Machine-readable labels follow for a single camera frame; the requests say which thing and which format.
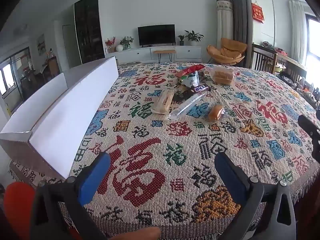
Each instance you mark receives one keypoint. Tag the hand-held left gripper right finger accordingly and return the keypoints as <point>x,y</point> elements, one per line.
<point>230,177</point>

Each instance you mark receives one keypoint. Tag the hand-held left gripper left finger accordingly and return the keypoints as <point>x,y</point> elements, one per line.
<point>93,177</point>

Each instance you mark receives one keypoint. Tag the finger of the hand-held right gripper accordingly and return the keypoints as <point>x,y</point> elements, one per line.
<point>310,130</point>

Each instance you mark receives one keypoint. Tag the small bun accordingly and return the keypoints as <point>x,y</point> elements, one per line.
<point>216,113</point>

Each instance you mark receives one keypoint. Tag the large white cardboard box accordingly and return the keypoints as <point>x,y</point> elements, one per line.
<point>75,110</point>

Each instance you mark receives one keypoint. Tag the long clear snack packet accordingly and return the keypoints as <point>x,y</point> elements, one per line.
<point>186,107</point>

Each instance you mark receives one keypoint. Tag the chocolate bar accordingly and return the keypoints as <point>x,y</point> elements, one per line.
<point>200,88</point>

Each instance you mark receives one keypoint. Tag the dark snack packet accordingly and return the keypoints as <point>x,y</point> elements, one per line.
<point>183,95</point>

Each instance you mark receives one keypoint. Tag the long beige biscuit packet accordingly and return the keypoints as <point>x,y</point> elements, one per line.
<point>163,102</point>

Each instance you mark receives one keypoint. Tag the bread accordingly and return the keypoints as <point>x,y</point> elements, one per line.
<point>222,76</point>

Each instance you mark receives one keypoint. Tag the green white snack packet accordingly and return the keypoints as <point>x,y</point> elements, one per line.
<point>191,80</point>

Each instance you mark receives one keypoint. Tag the red snack packet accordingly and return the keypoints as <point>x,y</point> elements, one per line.
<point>188,70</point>

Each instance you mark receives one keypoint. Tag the cluttered wooden table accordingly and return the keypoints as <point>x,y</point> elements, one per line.
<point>292,67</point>

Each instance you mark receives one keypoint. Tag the person's bare leg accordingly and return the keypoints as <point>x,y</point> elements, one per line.
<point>140,233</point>

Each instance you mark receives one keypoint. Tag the printed woven blanket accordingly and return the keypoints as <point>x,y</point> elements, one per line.
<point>160,140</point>

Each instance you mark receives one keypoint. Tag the red clothing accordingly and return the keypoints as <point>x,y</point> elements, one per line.
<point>17,200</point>

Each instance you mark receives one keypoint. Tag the white sheer curtain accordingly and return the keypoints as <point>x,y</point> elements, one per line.
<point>297,30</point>

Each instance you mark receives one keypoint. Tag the orange lounge chair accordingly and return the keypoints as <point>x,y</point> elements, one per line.
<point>226,52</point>

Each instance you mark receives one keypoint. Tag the glass sliding door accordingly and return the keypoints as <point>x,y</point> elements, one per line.
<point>15,75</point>

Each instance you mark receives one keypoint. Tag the white television cabinet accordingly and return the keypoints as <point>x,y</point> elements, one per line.
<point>187,53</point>

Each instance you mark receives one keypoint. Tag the white round vase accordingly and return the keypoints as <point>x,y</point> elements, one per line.
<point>119,47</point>

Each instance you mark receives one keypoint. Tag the covered standing air conditioner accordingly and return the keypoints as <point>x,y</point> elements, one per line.
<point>224,27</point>

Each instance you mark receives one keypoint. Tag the red flower bouquet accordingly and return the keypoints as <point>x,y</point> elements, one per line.
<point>110,42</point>

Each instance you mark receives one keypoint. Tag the grey curtain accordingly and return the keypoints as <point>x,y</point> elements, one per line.
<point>240,10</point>

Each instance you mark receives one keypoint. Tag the leafy potted plant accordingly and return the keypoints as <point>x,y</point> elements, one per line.
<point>127,42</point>

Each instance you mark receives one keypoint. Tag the wooden stool with metal legs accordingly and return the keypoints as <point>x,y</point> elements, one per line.
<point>165,52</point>

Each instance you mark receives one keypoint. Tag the large green potted plant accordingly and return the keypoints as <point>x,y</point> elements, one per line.
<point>193,37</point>

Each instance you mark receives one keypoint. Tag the small green potted plant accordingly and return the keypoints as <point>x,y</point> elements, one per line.
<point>181,40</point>

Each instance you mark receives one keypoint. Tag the black flat television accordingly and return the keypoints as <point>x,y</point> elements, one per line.
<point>156,35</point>

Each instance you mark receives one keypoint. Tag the dark wooden chair frame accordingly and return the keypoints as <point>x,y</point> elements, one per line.
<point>262,57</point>

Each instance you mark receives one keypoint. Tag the red wall hanging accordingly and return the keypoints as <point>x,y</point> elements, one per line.
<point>258,12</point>

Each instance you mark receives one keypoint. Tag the framed wall painting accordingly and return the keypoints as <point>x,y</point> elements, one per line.
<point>41,44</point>

